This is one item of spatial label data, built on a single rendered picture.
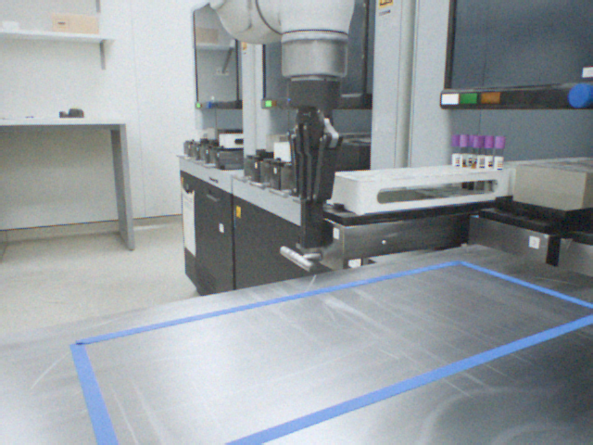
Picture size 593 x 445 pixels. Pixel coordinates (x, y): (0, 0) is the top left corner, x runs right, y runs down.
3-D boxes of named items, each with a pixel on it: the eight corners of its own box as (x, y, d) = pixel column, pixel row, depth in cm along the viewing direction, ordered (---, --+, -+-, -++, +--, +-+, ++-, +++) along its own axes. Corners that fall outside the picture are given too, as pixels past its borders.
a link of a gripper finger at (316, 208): (319, 189, 72) (329, 192, 69) (318, 222, 73) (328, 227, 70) (309, 189, 71) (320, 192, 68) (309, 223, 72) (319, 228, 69)
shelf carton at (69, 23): (53, 31, 333) (50, 12, 330) (53, 36, 352) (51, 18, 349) (99, 34, 344) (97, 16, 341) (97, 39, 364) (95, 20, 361)
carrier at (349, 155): (365, 171, 117) (366, 146, 115) (358, 171, 116) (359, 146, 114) (340, 166, 127) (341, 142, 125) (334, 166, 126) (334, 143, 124)
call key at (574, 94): (573, 108, 65) (575, 83, 65) (594, 108, 63) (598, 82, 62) (566, 108, 65) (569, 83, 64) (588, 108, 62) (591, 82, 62)
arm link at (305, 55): (327, 43, 73) (326, 84, 75) (271, 38, 70) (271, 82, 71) (361, 34, 65) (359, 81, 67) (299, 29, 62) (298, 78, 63)
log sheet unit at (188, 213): (183, 247, 261) (181, 180, 253) (197, 261, 237) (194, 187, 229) (179, 248, 260) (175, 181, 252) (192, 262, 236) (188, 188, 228)
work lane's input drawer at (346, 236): (577, 214, 110) (583, 173, 108) (643, 227, 98) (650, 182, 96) (274, 255, 79) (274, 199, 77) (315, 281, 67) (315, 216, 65)
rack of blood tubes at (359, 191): (465, 197, 92) (468, 163, 91) (509, 207, 83) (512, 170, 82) (324, 211, 80) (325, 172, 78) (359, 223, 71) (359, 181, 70)
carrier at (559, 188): (591, 216, 68) (597, 171, 66) (581, 217, 67) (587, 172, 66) (520, 202, 78) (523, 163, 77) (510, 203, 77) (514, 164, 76)
